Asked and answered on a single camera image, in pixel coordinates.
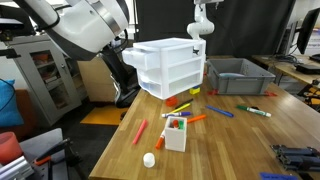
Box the aluminium extrusion bar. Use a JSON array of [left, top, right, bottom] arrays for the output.
[[0, 154, 35, 180]]

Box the wooden desk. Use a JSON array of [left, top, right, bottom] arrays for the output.
[[251, 53, 320, 86]]

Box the black computer monitor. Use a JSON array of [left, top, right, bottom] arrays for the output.
[[295, 7, 320, 56]]

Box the black metal stand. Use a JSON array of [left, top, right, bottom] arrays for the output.
[[43, 143, 89, 180]]

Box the white translucent plastic drawer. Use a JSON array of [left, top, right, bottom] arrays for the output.
[[138, 79, 168, 100], [135, 66, 169, 86], [121, 46, 164, 72]]

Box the red toy block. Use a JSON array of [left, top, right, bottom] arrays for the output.
[[165, 96, 179, 108]]

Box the orange handled black clamp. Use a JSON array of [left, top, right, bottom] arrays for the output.
[[33, 137, 74, 167]]

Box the white and blue marker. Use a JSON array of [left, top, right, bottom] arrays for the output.
[[161, 111, 193, 119]]

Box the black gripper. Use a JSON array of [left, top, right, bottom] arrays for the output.
[[101, 44, 124, 73]]

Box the black flat device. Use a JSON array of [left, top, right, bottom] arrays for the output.
[[294, 63, 320, 75]]

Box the orange floor mat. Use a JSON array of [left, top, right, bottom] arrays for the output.
[[79, 104, 129, 127]]

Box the black pedestal base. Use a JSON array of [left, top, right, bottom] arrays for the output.
[[111, 64, 142, 109]]

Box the pink marker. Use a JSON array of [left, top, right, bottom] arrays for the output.
[[132, 118, 149, 146]]

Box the blue tape label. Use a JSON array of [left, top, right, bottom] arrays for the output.
[[259, 171, 299, 180]]

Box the orange and white marker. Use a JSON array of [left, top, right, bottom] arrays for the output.
[[154, 129, 168, 150]]

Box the grey metal plate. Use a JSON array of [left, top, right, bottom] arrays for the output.
[[18, 128, 68, 180]]

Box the grey plastic bin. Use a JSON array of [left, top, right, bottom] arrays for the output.
[[205, 57, 277, 97]]

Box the blue cushion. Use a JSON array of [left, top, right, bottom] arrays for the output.
[[0, 78, 25, 128]]

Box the white round cap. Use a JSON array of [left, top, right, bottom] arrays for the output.
[[142, 152, 157, 169]]

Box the beige wooden box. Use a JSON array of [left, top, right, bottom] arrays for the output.
[[77, 56, 118, 104]]

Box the white pen holder box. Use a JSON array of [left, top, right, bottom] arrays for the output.
[[164, 115, 188, 153]]

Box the black and yellow tool case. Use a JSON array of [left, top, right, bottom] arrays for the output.
[[298, 83, 320, 108]]

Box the black marker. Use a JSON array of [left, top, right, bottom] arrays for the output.
[[173, 98, 195, 110]]

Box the black backdrop curtain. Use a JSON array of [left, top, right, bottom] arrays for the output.
[[134, 0, 296, 59]]

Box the white plastic cabinet frame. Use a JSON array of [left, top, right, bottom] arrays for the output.
[[132, 37, 207, 101]]

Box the red plastic cup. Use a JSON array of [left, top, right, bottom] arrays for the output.
[[0, 131, 24, 165]]

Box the grey glass door cabinet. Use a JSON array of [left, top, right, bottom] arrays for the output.
[[4, 34, 88, 128]]

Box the yellow marker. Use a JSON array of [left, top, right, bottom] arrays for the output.
[[168, 102, 192, 115]]

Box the green and white marker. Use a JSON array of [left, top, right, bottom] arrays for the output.
[[236, 104, 273, 118]]

